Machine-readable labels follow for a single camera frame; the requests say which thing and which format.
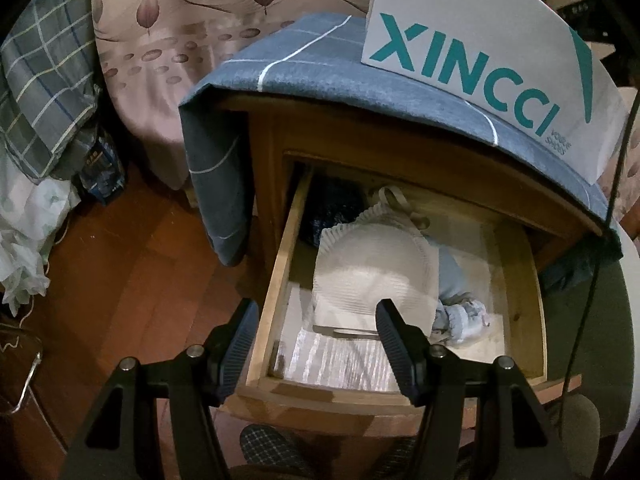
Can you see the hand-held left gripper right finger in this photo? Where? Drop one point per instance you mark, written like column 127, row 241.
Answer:
column 395, row 350

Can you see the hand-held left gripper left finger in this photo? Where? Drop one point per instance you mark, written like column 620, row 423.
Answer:
column 240, row 340

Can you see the white bra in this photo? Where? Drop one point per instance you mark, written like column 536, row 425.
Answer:
column 370, row 270

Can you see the wooden drawer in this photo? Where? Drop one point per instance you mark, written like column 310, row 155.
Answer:
column 520, row 280

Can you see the navy lace underwear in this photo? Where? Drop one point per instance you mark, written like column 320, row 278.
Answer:
column 330, row 210

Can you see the pale blue ruffled socks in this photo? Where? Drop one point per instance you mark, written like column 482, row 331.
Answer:
column 465, row 322

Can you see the light blue garment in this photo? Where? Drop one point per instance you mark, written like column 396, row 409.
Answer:
column 452, row 275

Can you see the dark plaid slipper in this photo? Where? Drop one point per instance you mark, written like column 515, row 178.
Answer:
column 400, row 457
column 270, row 447

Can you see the person's right leg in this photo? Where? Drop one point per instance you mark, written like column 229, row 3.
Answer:
column 575, row 422

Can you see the wooden nightstand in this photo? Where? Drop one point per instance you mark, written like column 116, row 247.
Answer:
column 380, row 135

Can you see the blue printed packet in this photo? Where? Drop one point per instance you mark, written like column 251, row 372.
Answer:
column 102, row 170

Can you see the white crumpled cloth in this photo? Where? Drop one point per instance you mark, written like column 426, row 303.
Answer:
column 25, row 240

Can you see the blue lined cloth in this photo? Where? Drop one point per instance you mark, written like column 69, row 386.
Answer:
column 320, row 75

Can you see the pink floral bedding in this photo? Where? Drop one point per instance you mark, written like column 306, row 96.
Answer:
column 175, row 60

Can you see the grey plaid blanket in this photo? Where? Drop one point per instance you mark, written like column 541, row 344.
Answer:
column 45, row 85

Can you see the white box teal print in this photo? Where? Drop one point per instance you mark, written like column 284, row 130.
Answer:
column 500, row 20

